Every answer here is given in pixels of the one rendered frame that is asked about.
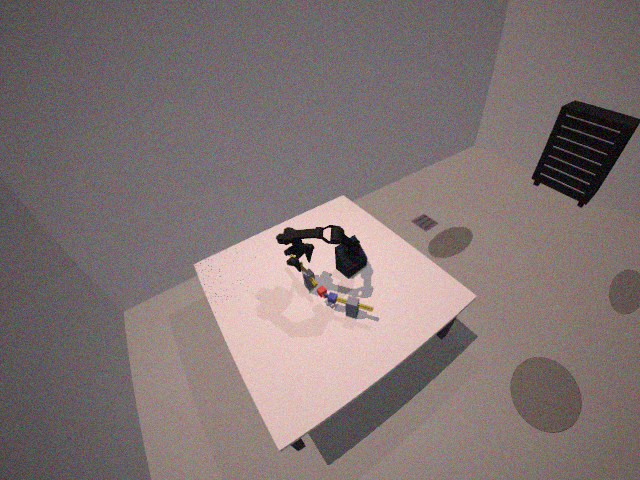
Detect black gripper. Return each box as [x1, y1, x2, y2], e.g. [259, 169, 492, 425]
[286, 242, 314, 272]

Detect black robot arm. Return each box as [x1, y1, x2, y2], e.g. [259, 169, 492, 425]
[276, 225, 360, 257]

